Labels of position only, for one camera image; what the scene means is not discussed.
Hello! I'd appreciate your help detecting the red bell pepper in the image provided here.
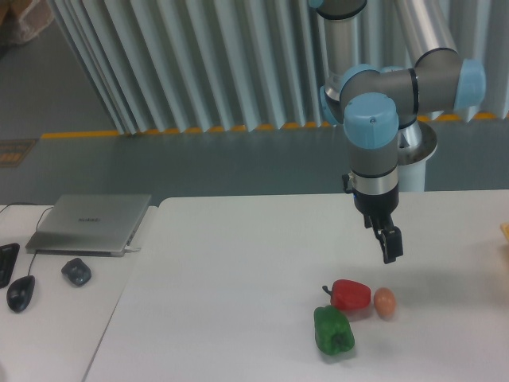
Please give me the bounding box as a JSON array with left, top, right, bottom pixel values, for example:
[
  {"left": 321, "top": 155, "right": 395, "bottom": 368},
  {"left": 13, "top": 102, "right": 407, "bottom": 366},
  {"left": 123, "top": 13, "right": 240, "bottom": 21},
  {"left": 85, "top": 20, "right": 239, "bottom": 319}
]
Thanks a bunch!
[{"left": 322, "top": 279, "right": 371, "bottom": 311}]

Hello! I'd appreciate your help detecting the dark earbuds case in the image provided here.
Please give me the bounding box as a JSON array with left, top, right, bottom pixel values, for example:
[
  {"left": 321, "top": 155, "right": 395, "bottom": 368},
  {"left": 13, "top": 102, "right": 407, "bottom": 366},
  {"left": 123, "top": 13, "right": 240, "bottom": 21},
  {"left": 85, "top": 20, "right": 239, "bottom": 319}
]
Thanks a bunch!
[{"left": 61, "top": 258, "right": 92, "bottom": 287}]

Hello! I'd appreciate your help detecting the silver closed laptop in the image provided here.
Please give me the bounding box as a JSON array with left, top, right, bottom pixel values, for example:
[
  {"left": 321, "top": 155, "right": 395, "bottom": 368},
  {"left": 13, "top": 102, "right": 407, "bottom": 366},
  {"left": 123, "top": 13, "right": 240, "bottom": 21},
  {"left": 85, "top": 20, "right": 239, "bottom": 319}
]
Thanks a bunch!
[{"left": 25, "top": 194, "right": 151, "bottom": 257}]

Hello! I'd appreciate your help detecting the green bell pepper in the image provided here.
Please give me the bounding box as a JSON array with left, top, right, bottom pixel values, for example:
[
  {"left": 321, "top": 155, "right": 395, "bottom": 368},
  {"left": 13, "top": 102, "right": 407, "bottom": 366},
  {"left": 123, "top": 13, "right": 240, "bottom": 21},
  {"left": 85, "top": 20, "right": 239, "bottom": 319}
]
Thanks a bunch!
[{"left": 313, "top": 305, "right": 355, "bottom": 356}]

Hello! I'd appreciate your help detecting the brown egg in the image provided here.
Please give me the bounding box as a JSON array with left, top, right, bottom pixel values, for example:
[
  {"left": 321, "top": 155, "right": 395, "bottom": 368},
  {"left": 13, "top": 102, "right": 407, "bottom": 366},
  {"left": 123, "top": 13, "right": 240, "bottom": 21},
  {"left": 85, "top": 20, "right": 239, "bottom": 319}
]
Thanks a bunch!
[{"left": 373, "top": 287, "right": 397, "bottom": 318}]

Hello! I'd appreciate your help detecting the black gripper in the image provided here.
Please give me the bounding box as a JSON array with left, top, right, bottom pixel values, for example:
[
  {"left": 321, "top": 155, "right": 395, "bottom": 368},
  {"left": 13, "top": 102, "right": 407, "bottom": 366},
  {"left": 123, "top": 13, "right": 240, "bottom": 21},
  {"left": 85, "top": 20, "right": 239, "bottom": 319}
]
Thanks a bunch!
[{"left": 353, "top": 189, "right": 403, "bottom": 264}]

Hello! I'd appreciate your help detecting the black mouse cable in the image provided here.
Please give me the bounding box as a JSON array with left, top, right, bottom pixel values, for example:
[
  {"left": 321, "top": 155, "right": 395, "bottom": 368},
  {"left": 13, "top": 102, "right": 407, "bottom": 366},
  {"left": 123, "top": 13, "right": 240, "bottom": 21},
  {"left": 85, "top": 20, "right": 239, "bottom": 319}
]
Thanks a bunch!
[{"left": 0, "top": 201, "right": 55, "bottom": 278}]

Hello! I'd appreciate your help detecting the black computer mouse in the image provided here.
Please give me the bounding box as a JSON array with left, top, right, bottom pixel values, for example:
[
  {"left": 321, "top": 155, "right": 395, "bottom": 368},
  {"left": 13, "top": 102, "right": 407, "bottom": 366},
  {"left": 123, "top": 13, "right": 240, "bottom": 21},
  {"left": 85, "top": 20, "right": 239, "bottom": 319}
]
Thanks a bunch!
[{"left": 6, "top": 275, "right": 36, "bottom": 314}]

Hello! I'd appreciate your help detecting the cardboard box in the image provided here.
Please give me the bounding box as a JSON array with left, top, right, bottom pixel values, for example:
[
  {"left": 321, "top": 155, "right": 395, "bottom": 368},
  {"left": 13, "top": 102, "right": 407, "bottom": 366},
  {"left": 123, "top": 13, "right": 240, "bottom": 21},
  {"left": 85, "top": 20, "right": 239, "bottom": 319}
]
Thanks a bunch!
[{"left": 1, "top": 0, "right": 54, "bottom": 46}]

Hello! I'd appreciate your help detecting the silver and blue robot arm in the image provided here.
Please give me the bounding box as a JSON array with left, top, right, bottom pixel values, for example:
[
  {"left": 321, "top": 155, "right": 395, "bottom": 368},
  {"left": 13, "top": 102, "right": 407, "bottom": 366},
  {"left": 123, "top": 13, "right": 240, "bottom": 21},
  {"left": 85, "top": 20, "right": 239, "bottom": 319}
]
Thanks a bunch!
[{"left": 309, "top": 1, "right": 486, "bottom": 263}]

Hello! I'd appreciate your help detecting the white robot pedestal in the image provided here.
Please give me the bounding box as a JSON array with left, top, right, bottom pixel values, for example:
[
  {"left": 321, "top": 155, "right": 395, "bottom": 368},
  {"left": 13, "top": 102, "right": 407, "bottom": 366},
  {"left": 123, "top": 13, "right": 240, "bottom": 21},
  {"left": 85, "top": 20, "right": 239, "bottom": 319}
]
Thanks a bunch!
[{"left": 398, "top": 120, "right": 437, "bottom": 192}]

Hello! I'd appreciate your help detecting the white folding partition screen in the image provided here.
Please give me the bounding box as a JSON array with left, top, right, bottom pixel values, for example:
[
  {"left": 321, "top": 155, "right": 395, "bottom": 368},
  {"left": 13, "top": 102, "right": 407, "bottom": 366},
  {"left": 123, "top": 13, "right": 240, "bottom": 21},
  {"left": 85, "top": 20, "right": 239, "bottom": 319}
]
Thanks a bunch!
[{"left": 46, "top": 0, "right": 509, "bottom": 136}]

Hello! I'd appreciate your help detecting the white laptop plug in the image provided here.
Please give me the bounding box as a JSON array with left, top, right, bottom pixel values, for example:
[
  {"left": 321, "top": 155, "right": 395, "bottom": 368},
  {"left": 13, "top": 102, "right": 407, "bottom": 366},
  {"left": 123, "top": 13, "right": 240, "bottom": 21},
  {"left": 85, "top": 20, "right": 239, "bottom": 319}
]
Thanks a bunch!
[{"left": 124, "top": 246, "right": 141, "bottom": 253}]

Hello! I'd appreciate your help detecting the black keyboard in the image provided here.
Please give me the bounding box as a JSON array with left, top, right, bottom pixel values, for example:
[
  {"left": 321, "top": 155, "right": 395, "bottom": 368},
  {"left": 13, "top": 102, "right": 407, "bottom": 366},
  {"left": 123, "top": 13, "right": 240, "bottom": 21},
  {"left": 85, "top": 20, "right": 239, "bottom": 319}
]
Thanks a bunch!
[{"left": 0, "top": 243, "right": 20, "bottom": 288}]

